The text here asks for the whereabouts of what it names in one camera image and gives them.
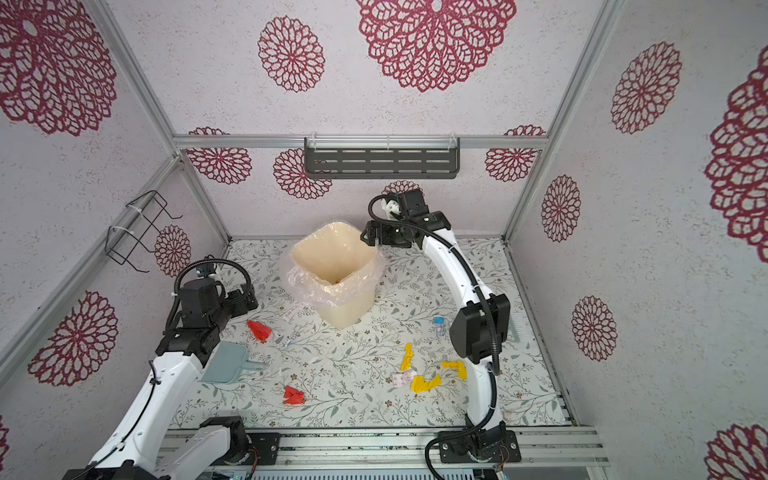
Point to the dark grey wall shelf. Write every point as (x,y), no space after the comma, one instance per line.
(388,158)

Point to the red paper scrap lower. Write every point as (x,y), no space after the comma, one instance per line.
(293,396)

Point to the red paper scrap upper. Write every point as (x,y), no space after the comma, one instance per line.
(259,331)

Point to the yellow paper scrap right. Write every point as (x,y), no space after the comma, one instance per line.
(458,366)

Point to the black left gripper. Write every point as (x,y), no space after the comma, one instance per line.
(242,306)

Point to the red paper scrap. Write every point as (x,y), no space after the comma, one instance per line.
(293,396)
(259,331)

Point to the pink study paper scrap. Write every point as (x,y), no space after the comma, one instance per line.
(402,378)

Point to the cream trash bin with liner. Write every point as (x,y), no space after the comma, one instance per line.
(333,271)

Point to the yellow paper scrap tall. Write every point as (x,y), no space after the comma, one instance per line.
(407,358)

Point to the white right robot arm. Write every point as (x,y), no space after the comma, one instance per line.
(477,333)

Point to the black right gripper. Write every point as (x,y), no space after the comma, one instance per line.
(384,228)

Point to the grey-green plastic dustpan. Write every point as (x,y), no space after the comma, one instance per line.
(227,363)

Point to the yellow paper scrap lower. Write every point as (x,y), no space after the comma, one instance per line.
(420,384)

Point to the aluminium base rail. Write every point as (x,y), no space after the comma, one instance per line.
(389,448)

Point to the black wire wall basket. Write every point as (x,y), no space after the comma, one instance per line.
(144,213)

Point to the blue paper scrap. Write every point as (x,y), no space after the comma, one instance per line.
(439,325)

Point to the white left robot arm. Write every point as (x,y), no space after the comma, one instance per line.
(132,451)

